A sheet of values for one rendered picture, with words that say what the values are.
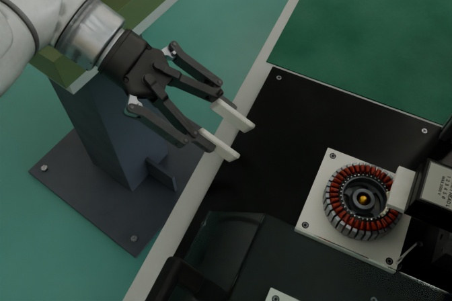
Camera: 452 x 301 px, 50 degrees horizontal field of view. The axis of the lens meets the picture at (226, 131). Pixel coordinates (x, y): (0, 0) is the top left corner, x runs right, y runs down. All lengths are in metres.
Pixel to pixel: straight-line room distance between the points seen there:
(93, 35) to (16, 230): 1.11
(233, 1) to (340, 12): 1.11
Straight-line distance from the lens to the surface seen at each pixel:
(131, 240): 1.54
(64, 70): 0.90
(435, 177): 0.65
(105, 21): 0.66
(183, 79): 0.70
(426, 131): 0.87
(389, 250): 0.75
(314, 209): 0.74
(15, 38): 0.61
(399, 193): 0.67
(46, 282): 1.59
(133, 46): 0.67
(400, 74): 0.95
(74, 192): 1.65
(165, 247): 0.76
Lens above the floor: 1.46
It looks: 60 degrees down
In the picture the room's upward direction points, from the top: straight up
